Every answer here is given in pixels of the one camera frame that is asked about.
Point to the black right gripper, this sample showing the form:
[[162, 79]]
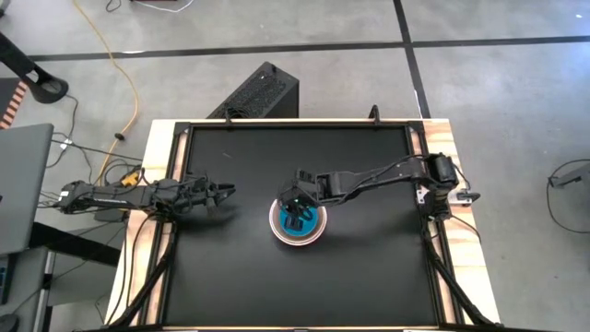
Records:
[[304, 191]]

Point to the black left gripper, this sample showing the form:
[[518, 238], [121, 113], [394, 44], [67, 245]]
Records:
[[200, 191]]

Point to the orange bowl with blue inside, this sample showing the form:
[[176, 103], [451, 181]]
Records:
[[306, 227]]

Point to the pink bowl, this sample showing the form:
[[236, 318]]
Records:
[[297, 240]]

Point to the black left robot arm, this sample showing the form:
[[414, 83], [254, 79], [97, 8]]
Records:
[[120, 196]]

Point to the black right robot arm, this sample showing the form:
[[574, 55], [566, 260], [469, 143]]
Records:
[[378, 177]]

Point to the large white bowl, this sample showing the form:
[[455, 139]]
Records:
[[271, 224]]

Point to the light wooden table board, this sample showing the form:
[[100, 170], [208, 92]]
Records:
[[159, 147]]

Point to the yellow plug connector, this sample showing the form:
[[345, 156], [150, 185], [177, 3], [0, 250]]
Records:
[[130, 179]]

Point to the black computer tower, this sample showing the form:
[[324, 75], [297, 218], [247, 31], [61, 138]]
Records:
[[258, 94]]

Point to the black table clamp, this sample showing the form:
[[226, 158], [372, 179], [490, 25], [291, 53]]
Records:
[[374, 114]]

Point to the grey side cabinet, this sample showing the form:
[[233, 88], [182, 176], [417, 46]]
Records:
[[55, 286]]

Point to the grey flat panel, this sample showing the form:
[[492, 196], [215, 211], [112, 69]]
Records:
[[23, 189]]

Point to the orange black striped mat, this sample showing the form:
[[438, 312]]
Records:
[[14, 103]]

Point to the black diagonal frame strut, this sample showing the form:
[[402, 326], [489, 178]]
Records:
[[454, 286], [147, 281]]

